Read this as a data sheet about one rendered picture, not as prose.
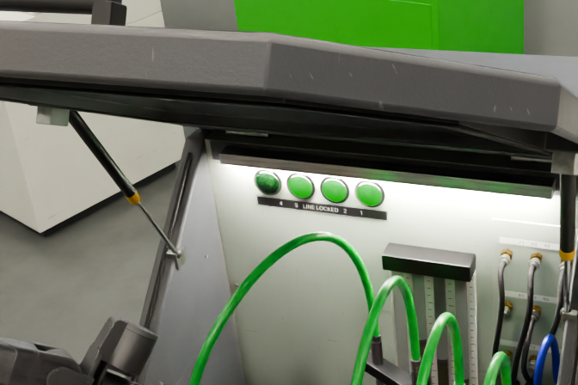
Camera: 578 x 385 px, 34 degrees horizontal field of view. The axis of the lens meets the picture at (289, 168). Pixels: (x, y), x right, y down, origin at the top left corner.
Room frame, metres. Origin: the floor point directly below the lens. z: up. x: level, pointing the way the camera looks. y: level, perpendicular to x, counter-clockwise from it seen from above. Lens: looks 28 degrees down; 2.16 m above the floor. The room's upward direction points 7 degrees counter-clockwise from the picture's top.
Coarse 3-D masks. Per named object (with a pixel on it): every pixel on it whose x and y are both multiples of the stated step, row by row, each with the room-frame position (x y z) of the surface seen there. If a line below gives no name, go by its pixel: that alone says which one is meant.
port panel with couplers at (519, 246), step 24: (504, 240) 1.23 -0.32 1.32; (528, 240) 1.22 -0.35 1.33; (552, 240) 1.20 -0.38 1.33; (528, 264) 1.19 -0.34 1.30; (552, 264) 1.20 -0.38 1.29; (504, 288) 1.23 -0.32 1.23; (552, 288) 1.20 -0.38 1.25; (504, 312) 1.21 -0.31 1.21; (552, 312) 1.20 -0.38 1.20; (504, 336) 1.23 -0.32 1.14; (528, 360) 1.22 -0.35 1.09; (552, 384) 1.20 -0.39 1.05
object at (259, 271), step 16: (304, 240) 1.16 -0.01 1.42; (320, 240) 1.18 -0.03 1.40; (336, 240) 1.20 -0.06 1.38; (272, 256) 1.12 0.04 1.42; (352, 256) 1.22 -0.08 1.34; (256, 272) 1.10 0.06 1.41; (240, 288) 1.08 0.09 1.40; (368, 288) 1.24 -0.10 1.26; (368, 304) 1.24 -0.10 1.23; (224, 320) 1.05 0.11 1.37; (208, 336) 1.04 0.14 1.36; (208, 352) 1.03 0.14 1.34; (192, 384) 1.01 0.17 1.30
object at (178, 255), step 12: (72, 120) 1.19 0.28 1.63; (84, 132) 1.20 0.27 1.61; (96, 144) 1.22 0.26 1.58; (96, 156) 1.22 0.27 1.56; (108, 156) 1.23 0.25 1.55; (108, 168) 1.23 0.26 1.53; (120, 180) 1.24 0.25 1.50; (132, 192) 1.26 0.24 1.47; (132, 204) 1.26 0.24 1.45; (144, 216) 1.28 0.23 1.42; (156, 228) 1.30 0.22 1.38; (168, 240) 1.31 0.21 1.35; (168, 252) 1.33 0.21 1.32; (180, 252) 1.33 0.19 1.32; (180, 264) 1.33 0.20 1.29
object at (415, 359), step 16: (384, 288) 1.07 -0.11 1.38; (400, 288) 1.14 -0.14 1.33; (368, 320) 1.02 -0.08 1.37; (416, 320) 1.17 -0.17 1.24; (368, 336) 1.00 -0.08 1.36; (416, 336) 1.17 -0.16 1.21; (368, 352) 0.99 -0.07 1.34; (416, 352) 1.17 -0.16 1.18; (416, 368) 1.17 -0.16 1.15; (352, 384) 0.95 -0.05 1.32
